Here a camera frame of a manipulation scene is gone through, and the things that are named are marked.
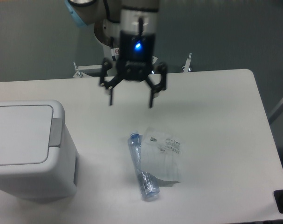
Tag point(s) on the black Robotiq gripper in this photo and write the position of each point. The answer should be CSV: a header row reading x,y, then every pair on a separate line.
x,y
134,64

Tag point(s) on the white push-lid trash can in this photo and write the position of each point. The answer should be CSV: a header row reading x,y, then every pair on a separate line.
x,y
38,158

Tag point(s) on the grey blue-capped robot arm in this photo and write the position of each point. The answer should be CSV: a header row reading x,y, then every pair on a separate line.
x,y
130,27

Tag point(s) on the crumpled white plastic wrapper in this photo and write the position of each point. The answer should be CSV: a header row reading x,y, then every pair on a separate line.
x,y
162,154

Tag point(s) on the clear plastic water bottle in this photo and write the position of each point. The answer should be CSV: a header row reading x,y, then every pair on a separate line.
x,y
148,184

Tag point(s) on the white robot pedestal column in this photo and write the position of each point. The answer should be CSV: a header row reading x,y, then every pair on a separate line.
x,y
112,54

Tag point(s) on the white pedestal base frame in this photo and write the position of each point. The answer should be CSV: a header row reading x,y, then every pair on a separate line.
x,y
94,70

